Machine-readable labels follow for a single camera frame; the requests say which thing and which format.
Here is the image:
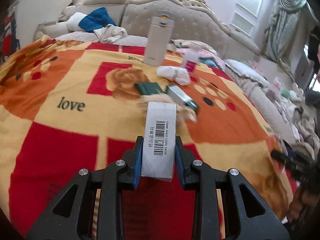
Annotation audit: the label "white barcode medicine box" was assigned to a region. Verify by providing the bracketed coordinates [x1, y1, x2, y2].
[141, 103, 176, 181]

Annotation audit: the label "dark green tissue pack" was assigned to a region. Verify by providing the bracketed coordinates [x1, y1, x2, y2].
[135, 82, 163, 95]

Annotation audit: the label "white tissue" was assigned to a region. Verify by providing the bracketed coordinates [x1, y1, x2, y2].
[156, 66, 191, 86]

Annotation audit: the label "beige quilted cover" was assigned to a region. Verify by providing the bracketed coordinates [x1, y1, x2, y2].
[224, 67, 319, 161]

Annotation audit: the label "orange red patterned blanket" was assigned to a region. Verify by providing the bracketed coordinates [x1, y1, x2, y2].
[1, 36, 293, 236]

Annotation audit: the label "green white small box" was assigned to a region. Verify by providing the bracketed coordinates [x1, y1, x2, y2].
[165, 85, 200, 112]

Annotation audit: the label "white pillow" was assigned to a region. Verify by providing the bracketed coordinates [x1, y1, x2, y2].
[225, 59, 270, 87]

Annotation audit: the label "beige thermos bottle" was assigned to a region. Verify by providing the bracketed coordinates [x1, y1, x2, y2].
[143, 10, 175, 66]

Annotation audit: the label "green floral curtain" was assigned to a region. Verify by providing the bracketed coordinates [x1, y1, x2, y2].
[263, 0, 306, 64]

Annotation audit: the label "white pill bottle pink label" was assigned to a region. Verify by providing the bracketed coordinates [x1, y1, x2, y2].
[181, 41, 201, 73]

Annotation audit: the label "white garment on sofa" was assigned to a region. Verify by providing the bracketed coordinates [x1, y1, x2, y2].
[67, 7, 128, 44]

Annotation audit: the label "pink blue folded blankets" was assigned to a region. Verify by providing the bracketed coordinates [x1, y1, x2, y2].
[170, 39, 226, 70]

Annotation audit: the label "blue jacket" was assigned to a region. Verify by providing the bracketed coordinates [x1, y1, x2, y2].
[79, 7, 116, 33]

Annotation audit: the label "beige tufted sofa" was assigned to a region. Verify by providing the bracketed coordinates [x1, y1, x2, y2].
[34, 0, 262, 61]

